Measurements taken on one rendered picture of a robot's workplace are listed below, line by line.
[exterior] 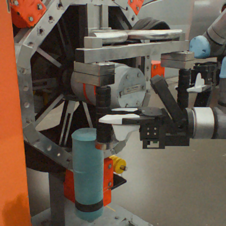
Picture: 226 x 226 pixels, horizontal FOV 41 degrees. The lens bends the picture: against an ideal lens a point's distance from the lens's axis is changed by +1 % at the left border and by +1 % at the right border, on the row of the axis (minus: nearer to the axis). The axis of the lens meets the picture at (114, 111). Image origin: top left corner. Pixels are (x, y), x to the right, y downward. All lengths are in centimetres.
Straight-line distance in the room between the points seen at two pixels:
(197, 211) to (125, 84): 119
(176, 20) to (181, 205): 104
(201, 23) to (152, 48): 255
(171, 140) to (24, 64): 41
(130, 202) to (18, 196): 143
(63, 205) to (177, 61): 69
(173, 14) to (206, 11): 176
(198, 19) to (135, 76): 256
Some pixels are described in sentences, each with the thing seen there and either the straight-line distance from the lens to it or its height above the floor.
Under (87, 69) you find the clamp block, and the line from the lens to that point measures 68.
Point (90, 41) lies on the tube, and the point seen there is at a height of 99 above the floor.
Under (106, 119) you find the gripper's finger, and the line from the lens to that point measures 67.
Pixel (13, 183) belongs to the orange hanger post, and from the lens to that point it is 47.
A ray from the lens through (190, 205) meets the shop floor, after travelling 191.
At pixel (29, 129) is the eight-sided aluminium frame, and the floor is 76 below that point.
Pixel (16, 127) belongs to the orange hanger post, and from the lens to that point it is 45.
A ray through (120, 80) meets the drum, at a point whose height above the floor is 89.
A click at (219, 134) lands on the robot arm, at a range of 72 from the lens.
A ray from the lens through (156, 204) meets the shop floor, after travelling 188.
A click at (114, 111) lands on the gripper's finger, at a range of 72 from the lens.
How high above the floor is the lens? 104
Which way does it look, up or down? 17 degrees down
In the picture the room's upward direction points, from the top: straight up
